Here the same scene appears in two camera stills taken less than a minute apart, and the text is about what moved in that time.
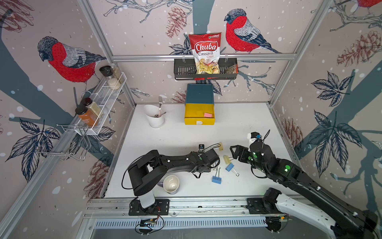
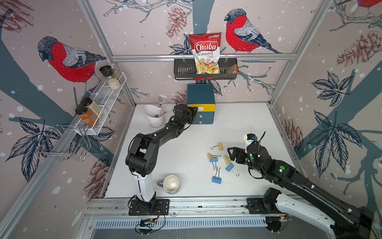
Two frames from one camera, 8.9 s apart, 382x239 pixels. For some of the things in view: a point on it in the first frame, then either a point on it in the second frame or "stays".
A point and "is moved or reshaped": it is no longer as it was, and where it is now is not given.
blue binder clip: [230, 168] stays
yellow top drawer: [194, 114] is moved or reshaped
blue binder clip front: [216, 179] stays
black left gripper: [208, 169] → [192, 111]
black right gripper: [239, 148] stays
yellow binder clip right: [226, 159] stays
